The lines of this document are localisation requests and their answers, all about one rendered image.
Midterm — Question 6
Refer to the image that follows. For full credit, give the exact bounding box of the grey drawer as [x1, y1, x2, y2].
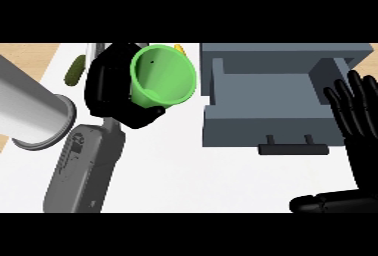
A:
[201, 57, 354, 148]

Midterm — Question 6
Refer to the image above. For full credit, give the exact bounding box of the green pickle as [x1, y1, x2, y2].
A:
[64, 54, 89, 87]

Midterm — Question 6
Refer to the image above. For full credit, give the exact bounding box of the grey cylinder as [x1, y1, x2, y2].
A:
[0, 54, 78, 151]

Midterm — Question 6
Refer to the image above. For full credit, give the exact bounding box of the green cup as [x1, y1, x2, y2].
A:
[129, 44, 198, 110]

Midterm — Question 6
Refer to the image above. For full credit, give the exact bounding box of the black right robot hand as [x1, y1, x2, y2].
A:
[288, 69, 378, 214]

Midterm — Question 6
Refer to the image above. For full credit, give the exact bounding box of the grey cabinet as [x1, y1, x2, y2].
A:
[199, 42, 377, 105]

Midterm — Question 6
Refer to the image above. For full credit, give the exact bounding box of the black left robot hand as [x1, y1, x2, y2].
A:
[83, 42, 167, 130]

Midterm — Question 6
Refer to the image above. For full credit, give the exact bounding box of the dark drawer handle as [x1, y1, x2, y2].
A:
[257, 134, 331, 156]

